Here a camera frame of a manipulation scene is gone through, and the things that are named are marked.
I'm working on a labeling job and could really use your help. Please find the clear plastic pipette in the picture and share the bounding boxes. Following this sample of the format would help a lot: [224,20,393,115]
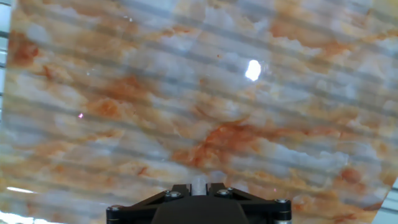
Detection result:
[190,174,208,196]

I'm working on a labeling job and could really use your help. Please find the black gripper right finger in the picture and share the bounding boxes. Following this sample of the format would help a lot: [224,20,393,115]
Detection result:
[207,182,292,224]

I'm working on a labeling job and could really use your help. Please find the orange marble pattern mat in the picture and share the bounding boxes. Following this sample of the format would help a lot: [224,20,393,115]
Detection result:
[0,0,398,224]

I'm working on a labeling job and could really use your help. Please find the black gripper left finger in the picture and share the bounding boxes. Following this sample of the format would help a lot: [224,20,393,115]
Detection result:
[105,183,191,224]

